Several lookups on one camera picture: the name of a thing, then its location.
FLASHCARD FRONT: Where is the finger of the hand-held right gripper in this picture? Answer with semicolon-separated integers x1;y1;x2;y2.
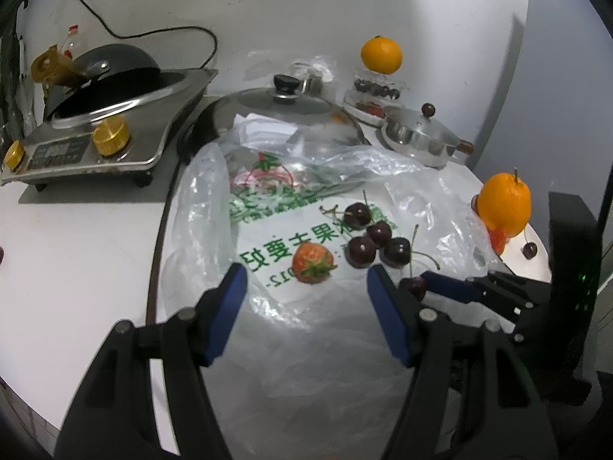
423;271;538;320

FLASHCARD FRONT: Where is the glass lid with black knob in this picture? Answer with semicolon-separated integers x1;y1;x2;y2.
192;74;369;164

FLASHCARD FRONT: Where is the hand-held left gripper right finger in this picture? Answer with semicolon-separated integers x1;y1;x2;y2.
366;264;559;460

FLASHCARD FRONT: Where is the clear printed plastic bag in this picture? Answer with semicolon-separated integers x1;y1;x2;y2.
160;120;499;460

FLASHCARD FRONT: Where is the black wok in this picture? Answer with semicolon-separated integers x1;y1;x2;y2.
31;43;161;118

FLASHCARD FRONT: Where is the large orange with stem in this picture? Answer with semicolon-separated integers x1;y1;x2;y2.
477;168;532;239

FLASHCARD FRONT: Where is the black cooker power cable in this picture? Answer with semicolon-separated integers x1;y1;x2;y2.
57;0;218;70

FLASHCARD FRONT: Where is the crinkled clear bag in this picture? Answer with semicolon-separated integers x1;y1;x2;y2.
244;55;338;99

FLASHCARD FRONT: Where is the small orange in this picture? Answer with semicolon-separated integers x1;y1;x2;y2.
361;36;403;75

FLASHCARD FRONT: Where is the steel induction cooker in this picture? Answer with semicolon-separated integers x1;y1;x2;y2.
0;68;218;190

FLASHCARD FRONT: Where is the grey blue refrigerator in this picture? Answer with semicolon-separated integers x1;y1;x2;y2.
479;0;613;231

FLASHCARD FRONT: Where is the red strawberry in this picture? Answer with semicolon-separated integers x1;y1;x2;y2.
487;227;509;256
292;243;337;284

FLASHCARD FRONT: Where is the small steel pot with lid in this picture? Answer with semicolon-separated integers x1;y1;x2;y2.
380;103;475;168

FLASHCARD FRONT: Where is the red-capped clear bottle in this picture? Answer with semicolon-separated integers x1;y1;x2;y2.
60;24;84;58

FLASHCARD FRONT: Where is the white plate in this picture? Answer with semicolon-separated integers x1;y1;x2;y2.
472;194;551;283

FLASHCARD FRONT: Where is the clear fruit container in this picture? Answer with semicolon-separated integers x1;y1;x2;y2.
342;74;408;128

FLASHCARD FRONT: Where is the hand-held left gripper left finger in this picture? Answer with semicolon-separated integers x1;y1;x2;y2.
55;263;249;460

